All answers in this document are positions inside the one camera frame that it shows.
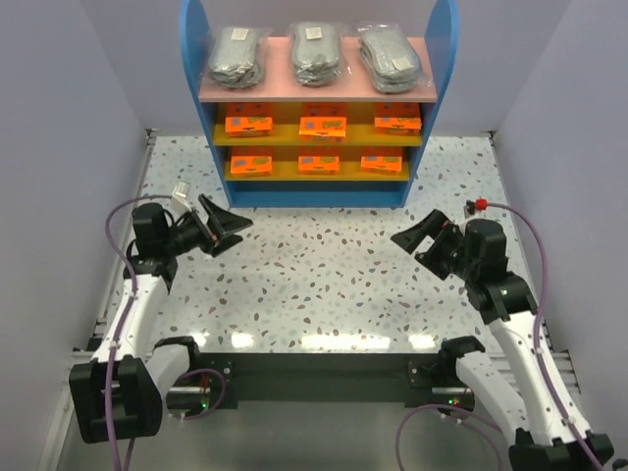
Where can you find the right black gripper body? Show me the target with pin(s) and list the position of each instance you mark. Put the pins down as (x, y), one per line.
(440, 246)

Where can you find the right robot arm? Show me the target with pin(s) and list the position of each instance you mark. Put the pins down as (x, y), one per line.
(536, 414)

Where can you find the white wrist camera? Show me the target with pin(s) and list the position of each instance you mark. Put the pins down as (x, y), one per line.
(179, 198)
(469, 209)

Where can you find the silver scrubber pack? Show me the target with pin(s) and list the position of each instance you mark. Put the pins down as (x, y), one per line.
(236, 56)
(393, 65)
(316, 53)

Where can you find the orange sponge pack on shelf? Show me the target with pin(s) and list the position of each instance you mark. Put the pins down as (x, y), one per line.
(402, 118)

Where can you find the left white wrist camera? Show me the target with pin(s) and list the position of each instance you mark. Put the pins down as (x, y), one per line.
(179, 198)

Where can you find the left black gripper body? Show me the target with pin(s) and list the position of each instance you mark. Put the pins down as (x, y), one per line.
(205, 233)

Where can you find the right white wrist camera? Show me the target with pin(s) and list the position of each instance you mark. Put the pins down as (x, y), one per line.
(469, 209)

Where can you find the blue shelf unit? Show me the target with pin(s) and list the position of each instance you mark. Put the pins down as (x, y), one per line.
(286, 187)

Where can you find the orange sponge pack hidden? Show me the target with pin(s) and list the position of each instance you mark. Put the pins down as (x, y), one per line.
(251, 161)

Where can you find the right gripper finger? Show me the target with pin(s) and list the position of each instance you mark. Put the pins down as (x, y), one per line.
(438, 261)
(430, 227)

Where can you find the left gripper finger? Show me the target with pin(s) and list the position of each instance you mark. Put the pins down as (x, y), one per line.
(220, 221)
(224, 244)

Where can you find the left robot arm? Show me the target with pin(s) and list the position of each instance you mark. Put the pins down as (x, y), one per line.
(119, 393)

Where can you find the orange sponge pack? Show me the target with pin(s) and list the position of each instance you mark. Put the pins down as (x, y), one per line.
(323, 121)
(248, 119)
(402, 118)
(318, 160)
(382, 159)

